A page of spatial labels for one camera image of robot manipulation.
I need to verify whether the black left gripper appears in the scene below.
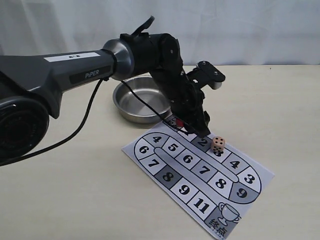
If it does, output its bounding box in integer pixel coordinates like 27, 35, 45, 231
150, 69, 211, 138

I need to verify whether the red cylinder game piece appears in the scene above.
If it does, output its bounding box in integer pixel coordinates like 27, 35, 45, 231
175, 118, 184, 128

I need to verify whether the beige wooden die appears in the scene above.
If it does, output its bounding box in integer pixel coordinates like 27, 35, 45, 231
211, 136, 226, 153

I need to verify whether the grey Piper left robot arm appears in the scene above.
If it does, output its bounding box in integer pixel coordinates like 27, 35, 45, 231
0, 33, 210, 166

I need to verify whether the printed paper game board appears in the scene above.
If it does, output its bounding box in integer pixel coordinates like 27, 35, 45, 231
122, 115, 274, 240

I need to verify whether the stainless steel round bowl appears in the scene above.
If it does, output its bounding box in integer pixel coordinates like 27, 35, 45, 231
112, 76, 171, 124

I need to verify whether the white curtain backdrop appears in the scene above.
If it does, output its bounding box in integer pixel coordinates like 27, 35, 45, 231
0, 0, 320, 65

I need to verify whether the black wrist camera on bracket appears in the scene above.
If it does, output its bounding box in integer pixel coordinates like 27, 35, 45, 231
187, 60, 226, 90

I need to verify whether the black camera cable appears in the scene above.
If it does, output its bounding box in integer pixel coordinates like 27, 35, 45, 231
0, 77, 201, 168

